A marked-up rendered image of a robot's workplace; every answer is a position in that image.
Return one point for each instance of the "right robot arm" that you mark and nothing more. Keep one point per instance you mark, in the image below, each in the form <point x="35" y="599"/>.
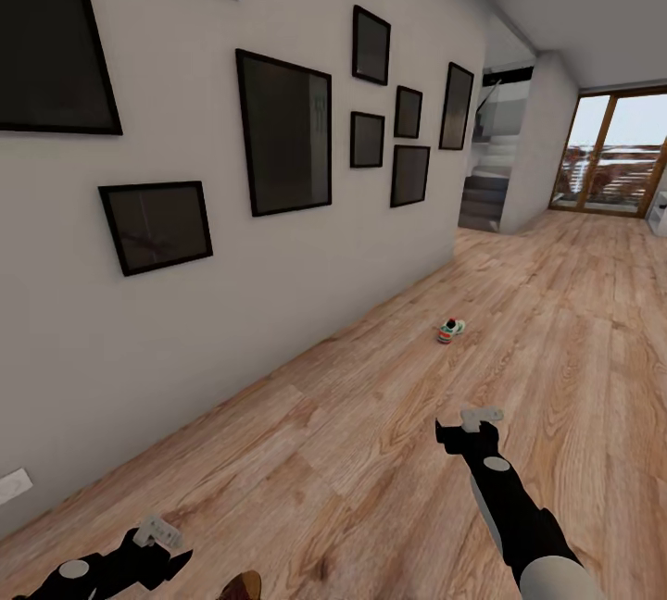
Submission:
<point x="530" y="540"/>

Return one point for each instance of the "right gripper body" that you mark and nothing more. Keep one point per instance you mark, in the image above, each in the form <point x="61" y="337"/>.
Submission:
<point x="458" y="441"/>

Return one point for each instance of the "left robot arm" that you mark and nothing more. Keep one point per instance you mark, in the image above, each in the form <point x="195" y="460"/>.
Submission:
<point x="139" y="558"/>

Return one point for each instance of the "stairs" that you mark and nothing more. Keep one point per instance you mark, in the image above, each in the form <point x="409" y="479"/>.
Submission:
<point x="491" y="157"/>

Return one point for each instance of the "sandal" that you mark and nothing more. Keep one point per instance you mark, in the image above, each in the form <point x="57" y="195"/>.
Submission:
<point x="245" y="586"/>

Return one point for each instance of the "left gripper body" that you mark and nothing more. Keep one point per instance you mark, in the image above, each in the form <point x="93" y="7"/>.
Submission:
<point x="146" y="564"/>

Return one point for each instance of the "gym shoe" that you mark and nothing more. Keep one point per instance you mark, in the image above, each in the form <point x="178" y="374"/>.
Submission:
<point x="452" y="327"/>

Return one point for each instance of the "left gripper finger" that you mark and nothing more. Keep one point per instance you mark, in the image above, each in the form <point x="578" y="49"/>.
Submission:
<point x="176" y="564"/>

